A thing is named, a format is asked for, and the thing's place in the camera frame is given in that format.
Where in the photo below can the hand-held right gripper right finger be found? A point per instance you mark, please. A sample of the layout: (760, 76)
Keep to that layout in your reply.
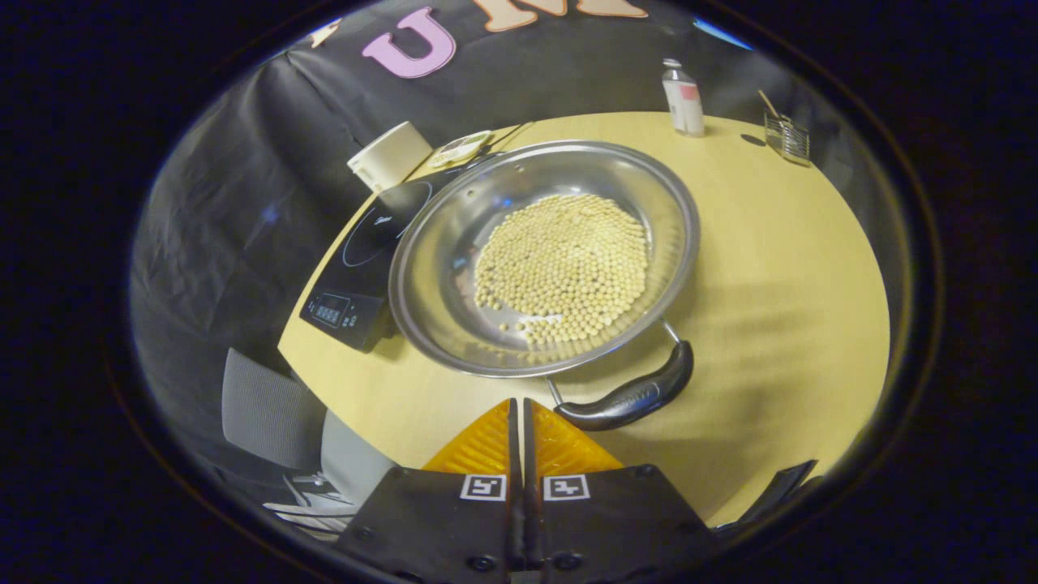
(616, 527)

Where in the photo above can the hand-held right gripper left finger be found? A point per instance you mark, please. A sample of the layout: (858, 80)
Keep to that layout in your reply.
(438, 527)

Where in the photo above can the black induction cooktop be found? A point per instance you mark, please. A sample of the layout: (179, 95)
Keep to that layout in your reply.
(365, 243)

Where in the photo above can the grey office chair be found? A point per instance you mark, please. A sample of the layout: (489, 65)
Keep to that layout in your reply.
(268, 414)

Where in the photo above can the heap of yellow soybeans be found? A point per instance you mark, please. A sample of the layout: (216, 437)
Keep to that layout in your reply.
(568, 259)

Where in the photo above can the white box-shaped appliance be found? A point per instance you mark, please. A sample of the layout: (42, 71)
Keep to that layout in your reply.
(389, 154)

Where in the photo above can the white divided dish of beans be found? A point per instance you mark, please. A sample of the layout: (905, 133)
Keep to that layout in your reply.
(460, 148)

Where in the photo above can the small dark round lid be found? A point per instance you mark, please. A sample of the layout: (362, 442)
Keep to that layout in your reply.
(752, 139)

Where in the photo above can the small clear glass cup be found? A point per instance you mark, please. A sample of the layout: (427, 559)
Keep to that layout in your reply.
(788, 139)

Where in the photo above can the white bottle with pink label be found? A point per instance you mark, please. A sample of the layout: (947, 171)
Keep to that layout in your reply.
(685, 101)

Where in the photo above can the thin wooden stick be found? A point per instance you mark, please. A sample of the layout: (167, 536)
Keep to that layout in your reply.
(769, 104)

